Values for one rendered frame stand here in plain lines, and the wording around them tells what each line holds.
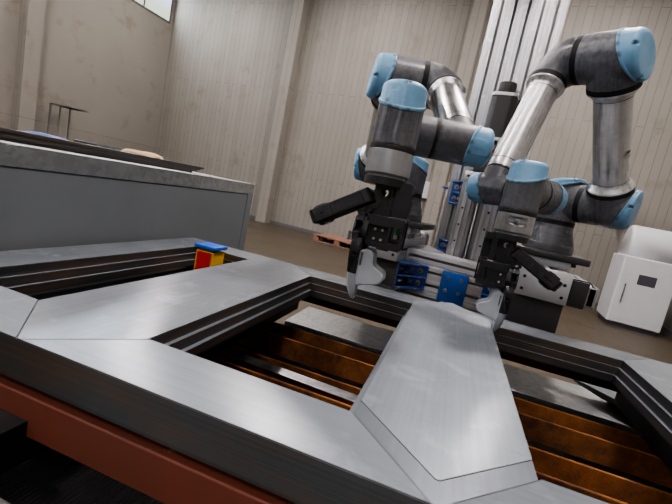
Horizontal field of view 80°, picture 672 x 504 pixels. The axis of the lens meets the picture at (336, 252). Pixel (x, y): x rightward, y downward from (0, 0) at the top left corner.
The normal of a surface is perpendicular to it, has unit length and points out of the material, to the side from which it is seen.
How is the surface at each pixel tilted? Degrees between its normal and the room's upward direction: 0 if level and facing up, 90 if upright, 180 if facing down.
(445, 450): 0
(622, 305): 90
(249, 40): 90
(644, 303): 90
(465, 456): 0
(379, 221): 89
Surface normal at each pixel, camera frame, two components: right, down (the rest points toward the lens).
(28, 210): 0.94, 0.23
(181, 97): -0.40, 0.05
